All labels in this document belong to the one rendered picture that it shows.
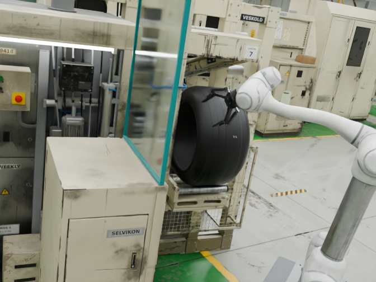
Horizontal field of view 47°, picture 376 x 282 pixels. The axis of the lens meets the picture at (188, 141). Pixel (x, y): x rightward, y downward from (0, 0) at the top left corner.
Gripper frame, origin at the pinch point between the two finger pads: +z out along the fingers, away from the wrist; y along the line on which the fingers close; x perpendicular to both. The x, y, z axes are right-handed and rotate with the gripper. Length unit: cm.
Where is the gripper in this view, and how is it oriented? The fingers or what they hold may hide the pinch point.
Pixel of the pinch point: (210, 113)
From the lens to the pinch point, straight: 216.4
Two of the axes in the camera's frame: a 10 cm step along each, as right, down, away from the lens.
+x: 6.0, -1.5, 7.8
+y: 3.9, 9.1, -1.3
